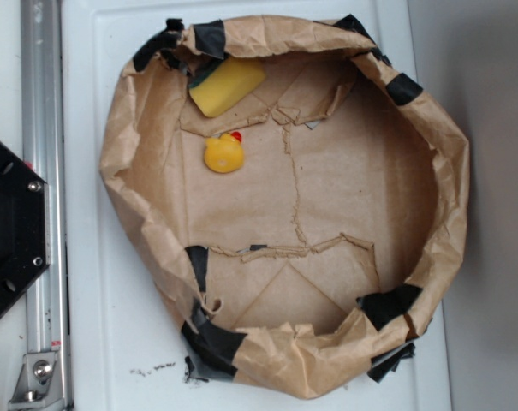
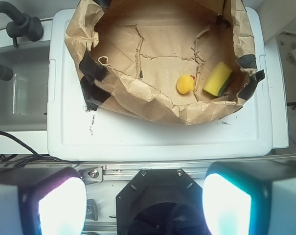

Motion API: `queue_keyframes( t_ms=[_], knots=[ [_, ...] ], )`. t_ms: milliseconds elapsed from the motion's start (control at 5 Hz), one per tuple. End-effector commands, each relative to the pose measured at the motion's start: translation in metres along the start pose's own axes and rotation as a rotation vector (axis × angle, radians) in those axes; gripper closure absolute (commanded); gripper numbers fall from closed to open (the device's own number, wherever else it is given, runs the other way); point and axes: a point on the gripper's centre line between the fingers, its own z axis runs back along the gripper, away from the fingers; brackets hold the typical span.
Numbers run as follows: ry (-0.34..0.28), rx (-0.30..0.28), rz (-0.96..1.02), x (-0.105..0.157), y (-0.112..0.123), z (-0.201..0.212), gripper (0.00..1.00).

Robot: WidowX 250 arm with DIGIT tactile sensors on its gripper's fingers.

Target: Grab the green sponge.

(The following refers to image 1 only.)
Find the yellow green sponge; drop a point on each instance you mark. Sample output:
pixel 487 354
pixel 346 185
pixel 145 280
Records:
pixel 225 84

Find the brown paper bag tray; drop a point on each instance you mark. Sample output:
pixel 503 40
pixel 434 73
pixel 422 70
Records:
pixel 326 254

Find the yellow rubber duck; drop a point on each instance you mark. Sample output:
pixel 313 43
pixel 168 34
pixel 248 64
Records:
pixel 224 154

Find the white plastic tray board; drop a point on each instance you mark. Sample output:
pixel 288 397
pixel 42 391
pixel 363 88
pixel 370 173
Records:
pixel 126 352

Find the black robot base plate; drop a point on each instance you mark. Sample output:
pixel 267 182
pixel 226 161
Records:
pixel 23 228

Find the metal corner bracket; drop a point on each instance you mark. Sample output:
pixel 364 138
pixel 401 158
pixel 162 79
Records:
pixel 40 385

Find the aluminium extrusion rail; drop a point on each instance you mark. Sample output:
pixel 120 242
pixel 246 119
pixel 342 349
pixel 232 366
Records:
pixel 48 339

